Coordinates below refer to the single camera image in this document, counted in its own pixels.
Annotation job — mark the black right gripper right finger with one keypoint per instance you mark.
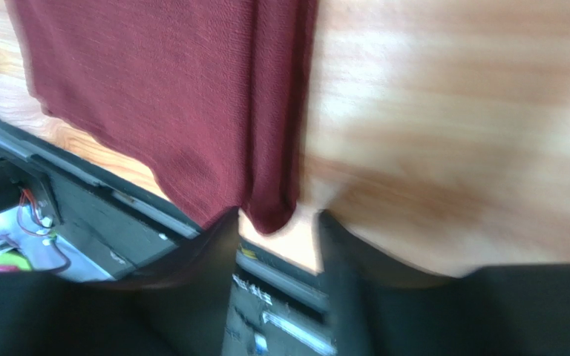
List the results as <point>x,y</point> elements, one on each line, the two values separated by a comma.
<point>378,305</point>

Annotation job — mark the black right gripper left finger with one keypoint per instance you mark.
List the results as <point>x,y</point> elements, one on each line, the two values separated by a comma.
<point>176,305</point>

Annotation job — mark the dark red cloth napkin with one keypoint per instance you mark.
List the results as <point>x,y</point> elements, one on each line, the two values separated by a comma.
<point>210,95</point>

